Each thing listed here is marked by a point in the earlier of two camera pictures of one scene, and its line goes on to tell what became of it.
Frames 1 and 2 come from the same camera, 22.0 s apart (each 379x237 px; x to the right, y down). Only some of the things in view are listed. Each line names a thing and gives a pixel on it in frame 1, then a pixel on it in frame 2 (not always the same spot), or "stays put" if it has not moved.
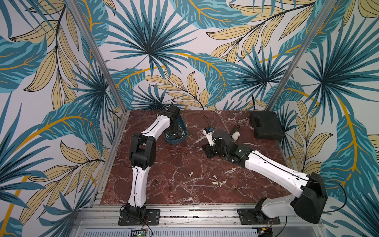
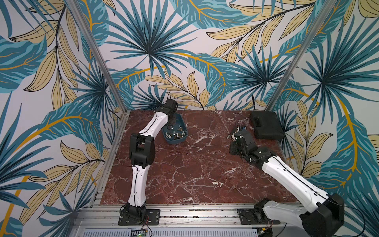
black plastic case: x=267 y=125 stays put
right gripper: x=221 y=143 → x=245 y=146
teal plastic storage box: x=180 y=135 stays put
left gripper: x=175 y=129 → x=173 y=122
